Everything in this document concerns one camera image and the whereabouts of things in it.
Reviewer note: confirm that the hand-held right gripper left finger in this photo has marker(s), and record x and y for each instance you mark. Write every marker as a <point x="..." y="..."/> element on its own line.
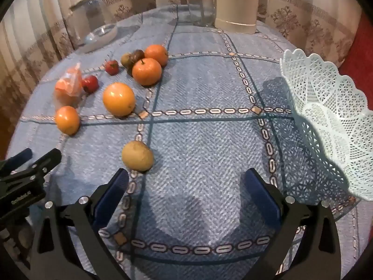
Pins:
<point x="112" y="195"/>

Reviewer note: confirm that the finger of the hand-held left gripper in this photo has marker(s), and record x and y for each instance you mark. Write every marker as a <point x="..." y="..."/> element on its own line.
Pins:
<point x="48" y="160"/>
<point x="19" y="156"/>

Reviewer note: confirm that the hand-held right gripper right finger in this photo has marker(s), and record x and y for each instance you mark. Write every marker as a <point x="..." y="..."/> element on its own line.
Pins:
<point x="262" y="195"/>

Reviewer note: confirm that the yellow-brown round fruit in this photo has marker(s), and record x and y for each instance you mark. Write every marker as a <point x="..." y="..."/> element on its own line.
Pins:
<point x="137" y="156"/>

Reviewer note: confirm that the plastic bag of oranges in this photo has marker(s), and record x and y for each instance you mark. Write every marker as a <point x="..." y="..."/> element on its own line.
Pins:
<point x="68" y="89"/>

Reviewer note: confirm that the red tomato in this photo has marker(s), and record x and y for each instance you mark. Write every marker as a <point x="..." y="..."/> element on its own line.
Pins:
<point x="90" y="84"/>
<point x="112" y="67"/>

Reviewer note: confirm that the large orange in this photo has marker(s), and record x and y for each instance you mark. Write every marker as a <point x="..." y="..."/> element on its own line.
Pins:
<point x="119" y="99"/>

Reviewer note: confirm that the light blue lattice basket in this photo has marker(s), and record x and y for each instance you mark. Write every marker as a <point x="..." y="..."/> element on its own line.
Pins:
<point x="329" y="116"/>

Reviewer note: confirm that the small yellow-green fruit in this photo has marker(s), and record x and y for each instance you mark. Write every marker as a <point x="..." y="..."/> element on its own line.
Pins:
<point x="125" y="59"/>

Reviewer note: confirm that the orange with stem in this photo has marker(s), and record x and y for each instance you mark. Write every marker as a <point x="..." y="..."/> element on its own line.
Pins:
<point x="146" y="72"/>

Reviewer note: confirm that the dark brown passion fruit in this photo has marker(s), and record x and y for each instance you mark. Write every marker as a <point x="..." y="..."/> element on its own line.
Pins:
<point x="137" y="55"/>

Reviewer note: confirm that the blue plaid tablecloth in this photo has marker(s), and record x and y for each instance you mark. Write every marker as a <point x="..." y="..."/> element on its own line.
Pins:
<point x="204" y="151"/>

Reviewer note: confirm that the glass electric kettle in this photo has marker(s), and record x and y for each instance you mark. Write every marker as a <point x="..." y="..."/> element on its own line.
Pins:
<point x="96" y="35"/>

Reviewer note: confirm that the red quilted sofa cover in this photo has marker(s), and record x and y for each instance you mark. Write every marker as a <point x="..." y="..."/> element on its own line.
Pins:
<point x="361" y="52"/>

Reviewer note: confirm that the beige thermos flask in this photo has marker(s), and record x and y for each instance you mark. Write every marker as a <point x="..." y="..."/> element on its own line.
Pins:
<point x="236" y="5"/>

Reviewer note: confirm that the glass bottle with pink sleeve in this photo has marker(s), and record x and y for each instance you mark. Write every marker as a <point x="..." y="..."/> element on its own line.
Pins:
<point x="198" y="8"/>

